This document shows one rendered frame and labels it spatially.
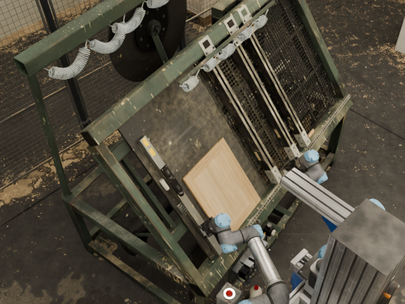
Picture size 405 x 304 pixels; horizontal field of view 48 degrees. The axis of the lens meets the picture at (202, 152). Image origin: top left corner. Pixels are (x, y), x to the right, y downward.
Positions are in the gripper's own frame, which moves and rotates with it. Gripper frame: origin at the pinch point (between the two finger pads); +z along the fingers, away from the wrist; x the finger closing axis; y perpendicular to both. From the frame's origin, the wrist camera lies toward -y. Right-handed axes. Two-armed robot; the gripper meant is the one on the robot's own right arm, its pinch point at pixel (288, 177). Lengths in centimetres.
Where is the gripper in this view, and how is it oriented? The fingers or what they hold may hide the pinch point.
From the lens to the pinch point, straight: 290.9
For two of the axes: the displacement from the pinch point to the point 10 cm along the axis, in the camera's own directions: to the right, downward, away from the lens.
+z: -2.7, 3.6, 9.0
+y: -6.2, -7.7, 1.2
